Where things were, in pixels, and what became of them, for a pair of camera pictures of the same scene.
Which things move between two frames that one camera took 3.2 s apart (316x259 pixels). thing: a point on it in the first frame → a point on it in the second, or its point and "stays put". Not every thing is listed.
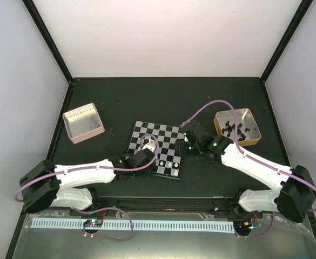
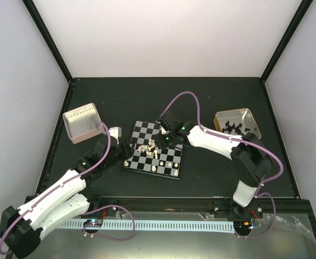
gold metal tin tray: x=248 y=131 stays put
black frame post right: x=302 y=10 stays put
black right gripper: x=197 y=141 → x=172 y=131
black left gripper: x=148 y=172 → x=127 y=151
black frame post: x=33 y=10 stays put
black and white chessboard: x=168 y=163 stays put
